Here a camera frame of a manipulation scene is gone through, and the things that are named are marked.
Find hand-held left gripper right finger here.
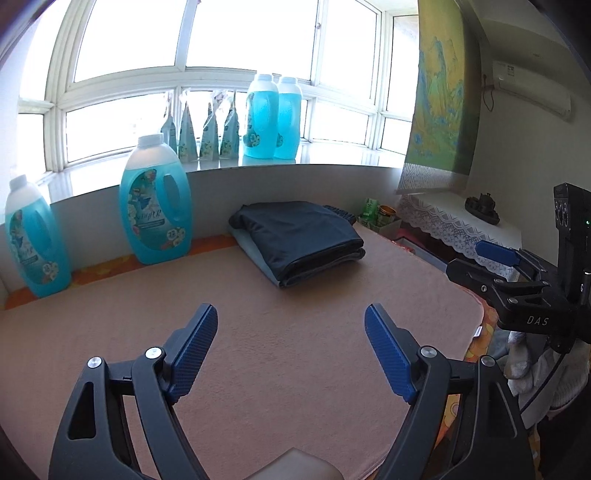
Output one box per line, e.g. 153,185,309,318
364,303,539,480

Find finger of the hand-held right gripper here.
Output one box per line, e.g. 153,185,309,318
445,258,550,305
475,240,550,282

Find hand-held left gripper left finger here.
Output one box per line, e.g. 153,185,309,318
48,303,219,480

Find dark grey shorts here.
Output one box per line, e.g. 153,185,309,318
228,200,365,284

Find person's right hand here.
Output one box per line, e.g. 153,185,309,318
504,330,539,393

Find dark teapot set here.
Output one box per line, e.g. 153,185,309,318
464,191,502,225

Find white lace cloth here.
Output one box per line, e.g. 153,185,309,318
398,191,522,282

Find red flat box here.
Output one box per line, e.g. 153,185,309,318
394,228,455,273

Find beige mat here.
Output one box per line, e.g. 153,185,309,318
0,222,488,480

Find cardboard box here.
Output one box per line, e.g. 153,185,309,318
369,215,402,236

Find folded blue-grey cloth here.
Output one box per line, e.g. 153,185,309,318
231,228,366,289

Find orange floral tablecloth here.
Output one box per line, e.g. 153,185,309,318
4,233,499,444

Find large blue detergent bottle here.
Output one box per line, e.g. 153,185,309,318
119,134,194,266

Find white air conditioner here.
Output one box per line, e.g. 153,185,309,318
489,59,572,121

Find landscape scroll painting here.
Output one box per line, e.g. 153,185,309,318
396,0,483,195

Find small blue detergent bottle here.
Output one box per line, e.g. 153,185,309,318
4,174,72,298

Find white framed window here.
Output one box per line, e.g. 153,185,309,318
18,0,419,174

